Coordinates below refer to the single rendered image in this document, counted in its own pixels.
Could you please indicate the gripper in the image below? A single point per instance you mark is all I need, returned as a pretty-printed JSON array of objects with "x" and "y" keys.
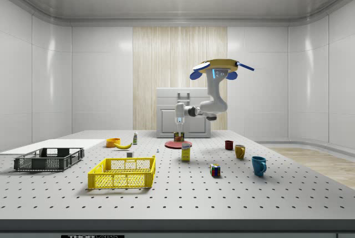
[{"x": 180, "y": 123}]

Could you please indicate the flat-sided can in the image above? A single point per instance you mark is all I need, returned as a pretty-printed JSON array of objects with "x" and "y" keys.
[{"x": 178, "y": 137}]

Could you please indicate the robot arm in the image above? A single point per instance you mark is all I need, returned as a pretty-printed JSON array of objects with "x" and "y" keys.
[{"x": 213, "y": 88}]

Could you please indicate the white cabinet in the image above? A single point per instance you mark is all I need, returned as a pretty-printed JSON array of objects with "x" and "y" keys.
[{"x": 166, "y": 116}]

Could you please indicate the red plate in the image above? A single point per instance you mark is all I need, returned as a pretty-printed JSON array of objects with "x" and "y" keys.
[{"x": 173, "y": 145}]

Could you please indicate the small white bottle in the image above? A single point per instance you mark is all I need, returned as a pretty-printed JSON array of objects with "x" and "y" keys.
[{"x": 135, "y": 139}]

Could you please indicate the red mug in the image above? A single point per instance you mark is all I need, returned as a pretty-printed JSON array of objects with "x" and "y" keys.
[{"x": 228, "y": 145}]

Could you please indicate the puzzle cube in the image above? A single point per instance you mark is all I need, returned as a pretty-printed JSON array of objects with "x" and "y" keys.
[{"x": 215, "y": 170}]

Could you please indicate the grey cube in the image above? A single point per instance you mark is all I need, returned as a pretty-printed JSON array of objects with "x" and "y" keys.
[{"x": 130, "y": 154}]

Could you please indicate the banana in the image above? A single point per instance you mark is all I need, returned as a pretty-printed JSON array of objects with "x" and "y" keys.
[{"x": 123, "y": 146}]

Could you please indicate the yellow mug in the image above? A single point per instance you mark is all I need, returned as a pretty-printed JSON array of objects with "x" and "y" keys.
[{"x": 239, "y": 152}]

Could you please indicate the yellow bowl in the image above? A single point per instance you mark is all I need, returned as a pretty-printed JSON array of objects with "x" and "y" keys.
[{"x": 111, "y": 141}]

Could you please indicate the yellow basket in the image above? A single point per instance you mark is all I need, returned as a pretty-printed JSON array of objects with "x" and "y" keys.
[{"x": 119, "y": 181}]

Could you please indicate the blue mug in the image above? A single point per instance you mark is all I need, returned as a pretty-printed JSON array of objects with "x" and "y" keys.
[{"x": 258, "y": 166}]

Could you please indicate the dark grey basket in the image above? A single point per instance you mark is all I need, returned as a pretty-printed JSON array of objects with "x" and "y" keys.
[{"x": 36, "y": 163}]

